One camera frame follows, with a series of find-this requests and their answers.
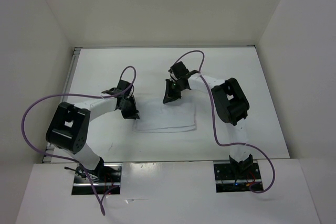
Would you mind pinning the white skirt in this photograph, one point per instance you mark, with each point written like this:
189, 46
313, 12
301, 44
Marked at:
173, 117

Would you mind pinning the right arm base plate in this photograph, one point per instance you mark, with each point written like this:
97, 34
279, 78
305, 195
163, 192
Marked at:
227, 182

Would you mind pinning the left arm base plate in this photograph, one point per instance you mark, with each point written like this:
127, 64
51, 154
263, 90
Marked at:
109, 183

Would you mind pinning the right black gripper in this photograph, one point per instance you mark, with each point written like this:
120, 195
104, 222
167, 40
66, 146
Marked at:
169, 95

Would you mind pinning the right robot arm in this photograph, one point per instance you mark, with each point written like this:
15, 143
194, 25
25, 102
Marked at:
228, 102

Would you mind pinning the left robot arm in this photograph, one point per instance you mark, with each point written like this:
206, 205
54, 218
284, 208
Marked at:
69, 127

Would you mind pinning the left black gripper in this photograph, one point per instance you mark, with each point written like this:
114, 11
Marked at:
132, 114

